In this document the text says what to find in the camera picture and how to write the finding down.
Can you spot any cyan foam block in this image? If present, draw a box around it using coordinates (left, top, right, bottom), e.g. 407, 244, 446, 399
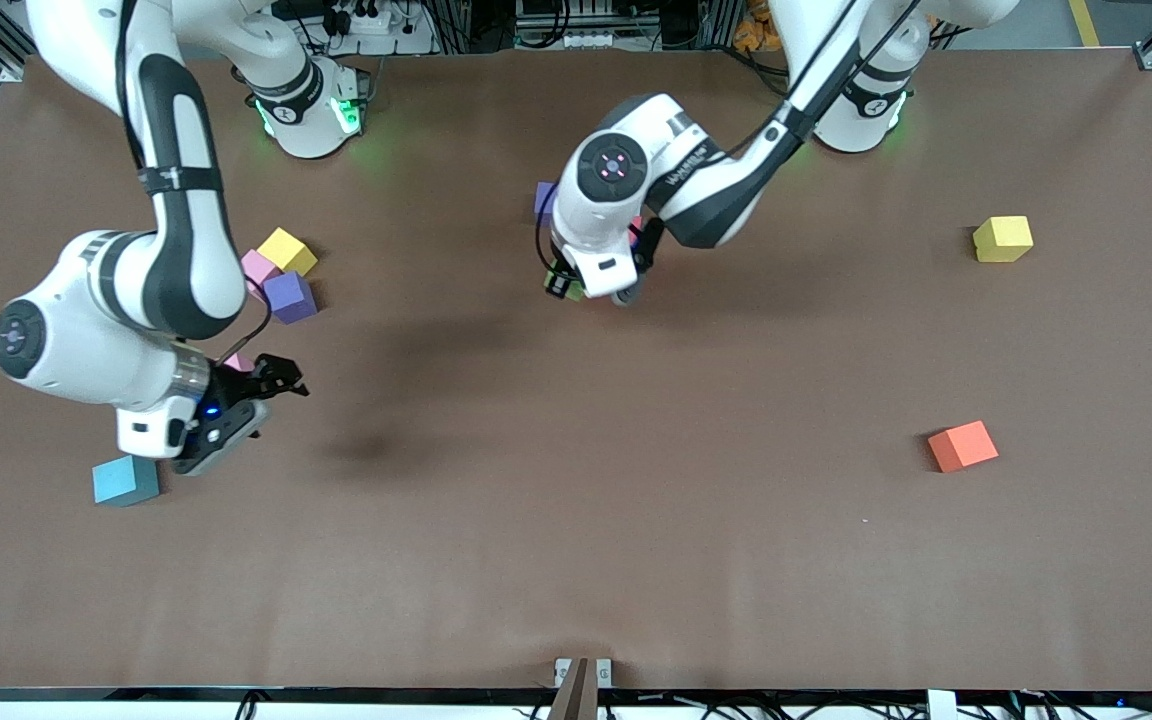
92, 456, 160, 508

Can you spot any orange foam block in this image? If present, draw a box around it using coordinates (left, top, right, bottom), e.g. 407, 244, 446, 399
928, 420, 1000, 474

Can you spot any yellow foam block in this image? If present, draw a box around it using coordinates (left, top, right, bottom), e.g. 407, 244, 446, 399
258, 227, 319, 278
973, 215, 1035, 264

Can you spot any table cover mat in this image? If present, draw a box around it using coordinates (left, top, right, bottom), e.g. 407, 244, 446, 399
0, 48, 1152, 691

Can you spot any black equipment rack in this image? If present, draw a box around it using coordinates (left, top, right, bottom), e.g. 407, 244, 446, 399
441, 0, 737, 51

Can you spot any pile of orange objects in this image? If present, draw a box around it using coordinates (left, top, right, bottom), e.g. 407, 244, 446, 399
734, 0, 787, 53

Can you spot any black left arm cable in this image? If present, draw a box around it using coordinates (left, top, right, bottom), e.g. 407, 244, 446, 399
534, 0, 927, 281

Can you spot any camera mount post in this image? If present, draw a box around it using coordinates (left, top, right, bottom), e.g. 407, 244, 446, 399
548, 656, 615, 720

